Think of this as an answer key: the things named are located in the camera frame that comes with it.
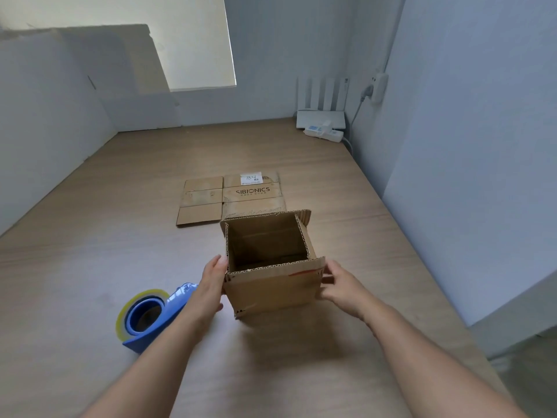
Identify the peeled-surface cardboard box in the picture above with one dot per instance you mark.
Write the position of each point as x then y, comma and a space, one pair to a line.
274, 291

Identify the person's right hand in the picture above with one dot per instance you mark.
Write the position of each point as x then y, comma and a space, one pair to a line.
348, 291

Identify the clear yellowish tape roll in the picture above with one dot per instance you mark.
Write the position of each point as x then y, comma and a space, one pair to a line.
121, 326

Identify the white router with antennas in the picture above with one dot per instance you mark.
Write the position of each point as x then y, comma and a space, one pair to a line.
320, 120

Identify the white foam partition board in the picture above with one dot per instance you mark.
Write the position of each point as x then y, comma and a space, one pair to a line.
48, 134

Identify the person's left hand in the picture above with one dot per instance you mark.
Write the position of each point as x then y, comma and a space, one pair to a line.
206, 296

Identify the white power strip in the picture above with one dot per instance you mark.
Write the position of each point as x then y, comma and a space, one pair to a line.
335, 135

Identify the person's right forearm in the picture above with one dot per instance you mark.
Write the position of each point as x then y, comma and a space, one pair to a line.
435, 365

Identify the black-lettered cardboard box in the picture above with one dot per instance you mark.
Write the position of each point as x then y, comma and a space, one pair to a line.
200, 198

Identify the blue tape dispenser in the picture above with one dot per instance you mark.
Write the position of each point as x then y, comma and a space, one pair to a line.
178, 300

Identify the bright window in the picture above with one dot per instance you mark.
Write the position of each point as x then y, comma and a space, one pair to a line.
191, 39

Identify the person's left forearm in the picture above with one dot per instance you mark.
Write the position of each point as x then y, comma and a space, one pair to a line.
148, 370

